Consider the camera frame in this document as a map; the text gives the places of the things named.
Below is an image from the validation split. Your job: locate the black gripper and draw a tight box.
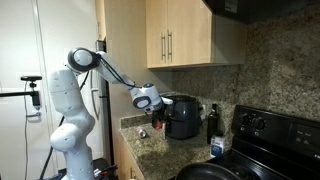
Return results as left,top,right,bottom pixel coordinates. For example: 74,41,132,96
151,107,167,131

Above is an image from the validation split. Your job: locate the black air fryer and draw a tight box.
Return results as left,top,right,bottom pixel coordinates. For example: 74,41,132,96
161,94,203,141

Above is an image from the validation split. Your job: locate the wooden cabinet door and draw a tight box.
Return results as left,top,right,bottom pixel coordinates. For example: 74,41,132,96
166,0,214,67
145,0,169,69

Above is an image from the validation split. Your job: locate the dark robot base platform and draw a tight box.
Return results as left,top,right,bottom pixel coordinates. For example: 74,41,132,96
34,157,118,180

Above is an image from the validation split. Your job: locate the white backsplash outlet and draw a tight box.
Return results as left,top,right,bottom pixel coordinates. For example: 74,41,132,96
198,104,207,122

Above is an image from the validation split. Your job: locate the wooden base cabinet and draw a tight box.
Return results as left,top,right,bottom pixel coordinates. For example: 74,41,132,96
113,131,147,180

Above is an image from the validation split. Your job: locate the dark glass bottle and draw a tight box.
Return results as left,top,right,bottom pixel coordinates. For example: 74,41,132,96
206,103,221,145

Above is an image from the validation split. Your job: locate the stainless steel refrigerator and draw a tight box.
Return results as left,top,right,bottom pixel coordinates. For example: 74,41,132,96
89,39,113,165

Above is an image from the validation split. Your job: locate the white and blue carton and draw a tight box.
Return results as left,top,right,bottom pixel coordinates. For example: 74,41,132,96
209,130,226,159

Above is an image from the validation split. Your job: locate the black frying pan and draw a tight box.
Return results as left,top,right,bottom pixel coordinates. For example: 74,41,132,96
175,161,242,180

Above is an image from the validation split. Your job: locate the tall wooden side panel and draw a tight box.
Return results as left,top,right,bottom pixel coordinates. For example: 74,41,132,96
94,0,173,168

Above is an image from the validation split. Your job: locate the black electric stove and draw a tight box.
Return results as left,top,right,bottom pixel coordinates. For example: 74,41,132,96
168,104,320,180

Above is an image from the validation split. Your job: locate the range hood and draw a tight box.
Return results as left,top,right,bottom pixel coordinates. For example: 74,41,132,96
203,0,320,25

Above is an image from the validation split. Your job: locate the curved refrigerator door handle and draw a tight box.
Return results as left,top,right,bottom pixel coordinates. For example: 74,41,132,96
89,71,102,121

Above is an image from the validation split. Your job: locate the metal cabinet door handle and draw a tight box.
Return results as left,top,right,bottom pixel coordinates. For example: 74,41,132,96
167,29,174,64
160,31,166,62

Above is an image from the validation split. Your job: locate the wooden wall cabinet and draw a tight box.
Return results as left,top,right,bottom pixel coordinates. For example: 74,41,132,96
145,0,248,70

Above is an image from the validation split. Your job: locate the black camera on stand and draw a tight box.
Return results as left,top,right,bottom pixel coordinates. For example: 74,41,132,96
0,75,43,111

